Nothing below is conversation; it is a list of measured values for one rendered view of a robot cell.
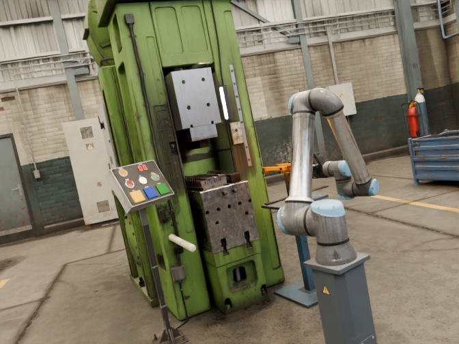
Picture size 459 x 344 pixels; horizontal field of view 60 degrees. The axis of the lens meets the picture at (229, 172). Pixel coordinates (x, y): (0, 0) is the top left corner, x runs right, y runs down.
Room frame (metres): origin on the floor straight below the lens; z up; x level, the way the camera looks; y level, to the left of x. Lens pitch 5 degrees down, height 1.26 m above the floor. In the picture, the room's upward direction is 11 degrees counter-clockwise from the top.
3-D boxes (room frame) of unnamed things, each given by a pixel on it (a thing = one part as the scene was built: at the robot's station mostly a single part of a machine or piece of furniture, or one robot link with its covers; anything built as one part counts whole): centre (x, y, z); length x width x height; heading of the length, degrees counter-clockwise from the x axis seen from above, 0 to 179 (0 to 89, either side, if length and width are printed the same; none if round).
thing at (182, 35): (3.19, 0.23, 2.06); 0.44 x 0.41 x 0.47; 24
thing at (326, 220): (1.82, -0.41, 0.79); 0.17 x 0.15 x 0.18; 43
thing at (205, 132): (3.03, 0.21, 1.32); 0.42 x 0.20 x 0.10; 24
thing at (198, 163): (3.34, 0.30, 1.37); 0.41 x 0.10 x 0.91; 114
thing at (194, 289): (3.05, 0.54, 1.15); 0.44 x 0.26 x 2.30; 24
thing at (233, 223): (3.07, 0.16, 0.69); 0.56 x 0.38 x 0.45; 24
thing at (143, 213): (2.54, 0.60, 0.54); 0.04 x 0.04 x 1.08; 24
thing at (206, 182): (3.03, 0.21, 0.96); 0.42 x 0.20 x 0.09; 24
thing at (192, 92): (3.05, 0.17, 1.56); 0.42 x 0.39 x 0.40; 24
